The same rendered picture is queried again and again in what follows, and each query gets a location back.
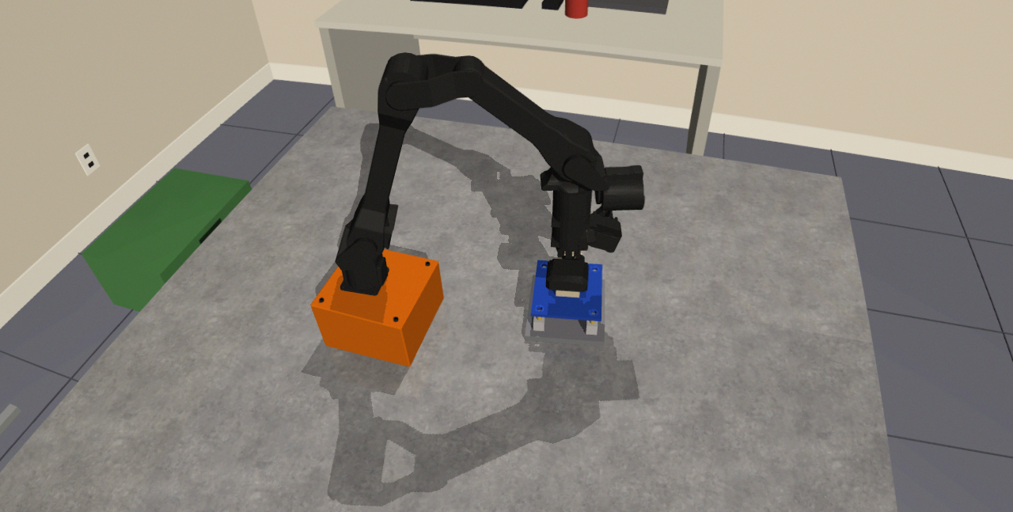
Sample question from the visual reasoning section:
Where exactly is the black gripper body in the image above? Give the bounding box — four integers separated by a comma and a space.
546, 208, 591, 293

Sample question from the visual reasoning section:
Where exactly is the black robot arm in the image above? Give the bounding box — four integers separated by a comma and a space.
335, 52, 645, 296

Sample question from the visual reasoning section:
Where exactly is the blue plate with beige square handle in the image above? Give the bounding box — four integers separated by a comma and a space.
531, 260, 602, 321

